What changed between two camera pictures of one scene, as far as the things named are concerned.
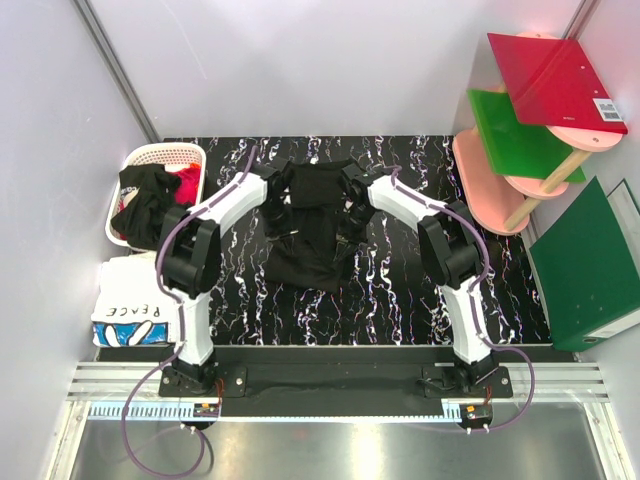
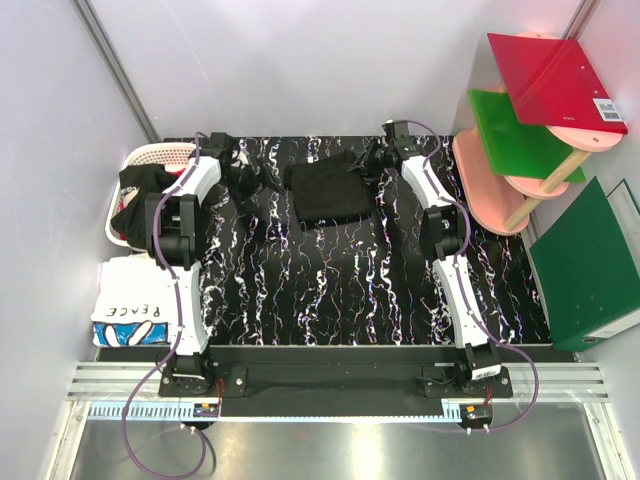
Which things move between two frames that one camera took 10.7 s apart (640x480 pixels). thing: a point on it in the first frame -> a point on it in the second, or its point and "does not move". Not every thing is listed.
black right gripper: (345, 235) -> (362, 161)
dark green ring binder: (588, 266) does not move
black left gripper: (283, 232) -> (254, 184)
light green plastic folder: (515, 149) does not move
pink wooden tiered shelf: (505, 199) does not move
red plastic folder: (553, 82) does not move
